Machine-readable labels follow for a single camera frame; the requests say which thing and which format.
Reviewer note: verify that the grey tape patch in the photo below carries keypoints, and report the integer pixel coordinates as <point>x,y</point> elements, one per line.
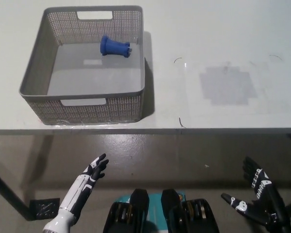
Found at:
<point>228,85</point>

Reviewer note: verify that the black teal robot body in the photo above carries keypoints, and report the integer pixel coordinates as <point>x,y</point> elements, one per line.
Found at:
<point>140,213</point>

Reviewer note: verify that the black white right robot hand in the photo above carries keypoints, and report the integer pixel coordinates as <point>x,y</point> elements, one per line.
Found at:
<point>260,184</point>

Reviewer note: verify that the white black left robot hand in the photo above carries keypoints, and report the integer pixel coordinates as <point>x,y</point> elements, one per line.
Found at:
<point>77,191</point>

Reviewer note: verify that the grey perforated plastic basket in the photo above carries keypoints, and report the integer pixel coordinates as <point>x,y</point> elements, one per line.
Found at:
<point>87,111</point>

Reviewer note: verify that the black table foot plate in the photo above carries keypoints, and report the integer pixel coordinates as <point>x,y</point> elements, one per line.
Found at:
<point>44,208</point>

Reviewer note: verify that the blue rook chess piece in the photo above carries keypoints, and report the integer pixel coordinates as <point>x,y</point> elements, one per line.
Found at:
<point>114,47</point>

